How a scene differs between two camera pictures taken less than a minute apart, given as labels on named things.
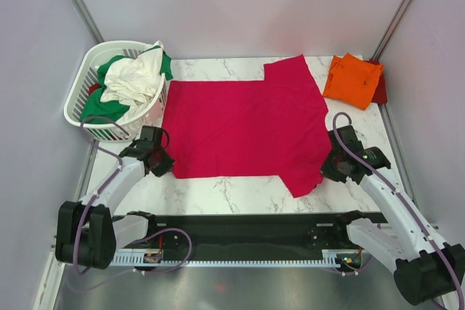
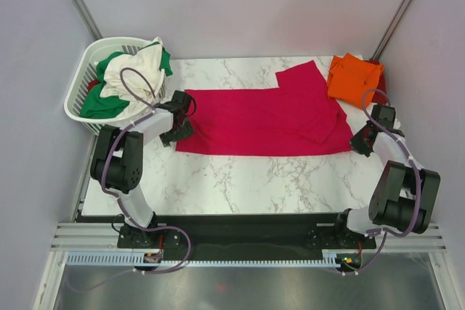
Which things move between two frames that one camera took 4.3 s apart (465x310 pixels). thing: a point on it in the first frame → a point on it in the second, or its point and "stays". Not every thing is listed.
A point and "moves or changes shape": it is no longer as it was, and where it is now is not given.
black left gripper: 166,167 → 187,131
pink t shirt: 276,128 moves or changes shape
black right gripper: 327,171 → 355,144
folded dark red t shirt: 380,96 stays
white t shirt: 134,81 stays
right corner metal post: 400,10 stays
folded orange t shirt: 352,80 stays
